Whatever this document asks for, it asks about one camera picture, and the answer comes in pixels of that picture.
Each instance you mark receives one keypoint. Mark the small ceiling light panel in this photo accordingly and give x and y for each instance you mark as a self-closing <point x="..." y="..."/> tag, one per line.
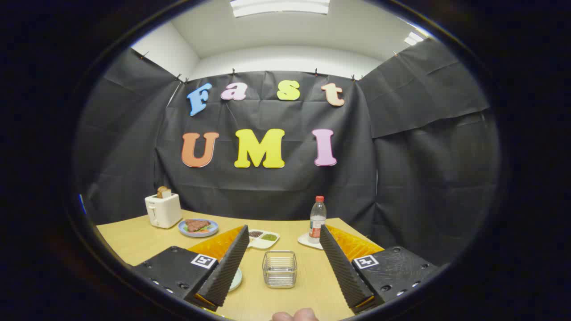
<point x="413" y="38"/>

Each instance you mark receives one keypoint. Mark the large ceiling light panel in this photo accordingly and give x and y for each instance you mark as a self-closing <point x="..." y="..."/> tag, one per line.
<point x="280" y="6"/>

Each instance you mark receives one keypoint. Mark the blue plate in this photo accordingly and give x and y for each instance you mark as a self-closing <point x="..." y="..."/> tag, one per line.
<point x="212" y="231"/>

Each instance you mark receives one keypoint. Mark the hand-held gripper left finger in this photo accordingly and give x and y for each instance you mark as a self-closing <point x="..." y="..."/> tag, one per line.
<point x="225" y="267"/>

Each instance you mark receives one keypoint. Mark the black backdrop cloth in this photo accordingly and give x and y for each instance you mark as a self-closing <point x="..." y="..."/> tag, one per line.
<point x="267" y="191"/>

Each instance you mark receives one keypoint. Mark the clear water bottle red cap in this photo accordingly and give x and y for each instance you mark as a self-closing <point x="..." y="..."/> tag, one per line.
<point x="317" y="220"/>

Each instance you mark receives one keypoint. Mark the toast slice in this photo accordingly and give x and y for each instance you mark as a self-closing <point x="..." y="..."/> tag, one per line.
<point x="163" y="191"/>

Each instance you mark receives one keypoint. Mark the white square coaster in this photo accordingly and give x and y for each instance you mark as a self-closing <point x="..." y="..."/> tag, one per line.
<point x="305" y="240"/>

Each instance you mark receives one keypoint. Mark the heap of green beans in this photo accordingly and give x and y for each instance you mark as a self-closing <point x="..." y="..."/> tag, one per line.
<point x="269" y="237"/>

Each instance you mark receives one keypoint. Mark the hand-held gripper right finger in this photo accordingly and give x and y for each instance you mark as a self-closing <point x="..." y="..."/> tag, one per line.
<point x="341" y="267"/>

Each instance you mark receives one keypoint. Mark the green and red salad garnish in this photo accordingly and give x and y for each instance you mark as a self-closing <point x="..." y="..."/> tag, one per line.
<point x="204" y="230"/>

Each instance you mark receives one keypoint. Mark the brown steak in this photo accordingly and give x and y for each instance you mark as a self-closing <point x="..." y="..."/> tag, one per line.
<point x="196" y="224"/>

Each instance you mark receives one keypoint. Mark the white toaster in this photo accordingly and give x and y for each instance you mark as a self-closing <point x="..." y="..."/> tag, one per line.
<point x="163" y="211"/>

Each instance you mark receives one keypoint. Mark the heap of dark beans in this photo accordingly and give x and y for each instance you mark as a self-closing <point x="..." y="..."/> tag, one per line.
<point x="255" y="233"/>

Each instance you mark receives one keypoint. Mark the pale green plate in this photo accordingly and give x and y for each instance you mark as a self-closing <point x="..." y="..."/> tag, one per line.
<point x="236" y="280"/>

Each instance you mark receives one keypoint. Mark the white divided dish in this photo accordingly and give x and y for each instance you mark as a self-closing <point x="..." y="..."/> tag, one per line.
<point x="264" y="244"/>

